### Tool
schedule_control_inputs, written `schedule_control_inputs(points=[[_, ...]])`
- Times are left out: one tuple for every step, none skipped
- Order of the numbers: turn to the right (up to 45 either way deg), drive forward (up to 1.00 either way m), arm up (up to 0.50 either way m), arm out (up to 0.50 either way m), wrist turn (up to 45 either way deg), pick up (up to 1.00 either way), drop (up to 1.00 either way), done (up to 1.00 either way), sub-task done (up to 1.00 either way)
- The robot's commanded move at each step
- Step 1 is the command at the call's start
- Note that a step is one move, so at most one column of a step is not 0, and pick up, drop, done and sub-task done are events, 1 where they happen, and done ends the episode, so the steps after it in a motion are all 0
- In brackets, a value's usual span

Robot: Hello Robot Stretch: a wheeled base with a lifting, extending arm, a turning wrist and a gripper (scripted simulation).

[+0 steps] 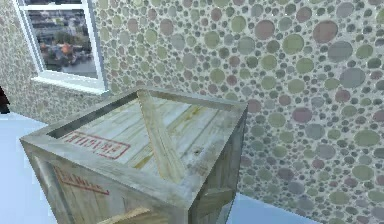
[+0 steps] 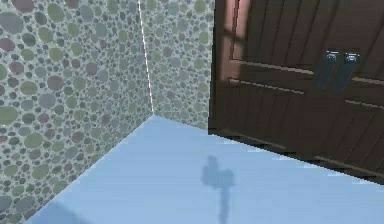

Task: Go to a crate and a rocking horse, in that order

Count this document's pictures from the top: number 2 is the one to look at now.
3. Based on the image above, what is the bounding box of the dark brown wooden cupboard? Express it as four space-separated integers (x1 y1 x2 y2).
207 0 384 186

